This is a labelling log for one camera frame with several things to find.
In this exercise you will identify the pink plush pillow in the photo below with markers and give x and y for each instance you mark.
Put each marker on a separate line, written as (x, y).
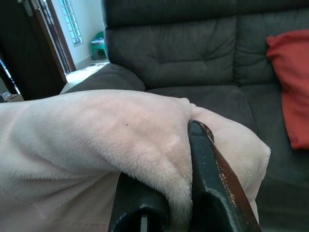
(96, 135)

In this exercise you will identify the dark grey fabric sofa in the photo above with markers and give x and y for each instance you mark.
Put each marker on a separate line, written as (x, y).
(181, 53)

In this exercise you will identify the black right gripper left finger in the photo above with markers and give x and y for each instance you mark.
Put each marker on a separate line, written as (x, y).
(137, 207)

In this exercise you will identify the dark brown door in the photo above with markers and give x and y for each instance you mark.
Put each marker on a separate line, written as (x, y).
(29, 48)

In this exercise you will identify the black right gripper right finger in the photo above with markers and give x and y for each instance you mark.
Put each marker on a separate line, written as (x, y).
(212, 188)

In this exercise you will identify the teal plastic chair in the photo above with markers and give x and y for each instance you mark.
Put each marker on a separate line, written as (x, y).
(99, 47)

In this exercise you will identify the window with white grille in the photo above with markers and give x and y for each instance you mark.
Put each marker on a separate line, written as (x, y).
(71, 21)

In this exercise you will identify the red pillow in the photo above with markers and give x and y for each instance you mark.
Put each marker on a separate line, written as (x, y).
(292, 84)

